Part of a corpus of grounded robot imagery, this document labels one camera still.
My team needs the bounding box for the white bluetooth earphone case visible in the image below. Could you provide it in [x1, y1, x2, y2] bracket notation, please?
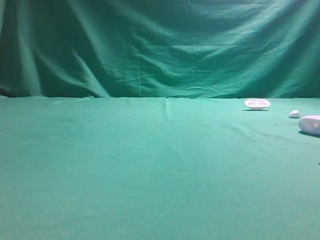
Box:
[298, 115, 320, 136]

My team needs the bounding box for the green backdrop curtain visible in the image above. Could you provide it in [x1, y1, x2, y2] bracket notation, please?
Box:
[0, 0, 320, 99]

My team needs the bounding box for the small white earbud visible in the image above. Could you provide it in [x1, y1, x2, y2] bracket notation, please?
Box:
[288, 110, 301, 119]

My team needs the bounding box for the green table cloth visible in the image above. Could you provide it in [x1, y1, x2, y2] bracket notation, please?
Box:
[0, 97, 320, 240]

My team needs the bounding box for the white open earphone tray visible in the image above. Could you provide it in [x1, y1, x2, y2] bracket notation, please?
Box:
[244, 98, 271, 111]

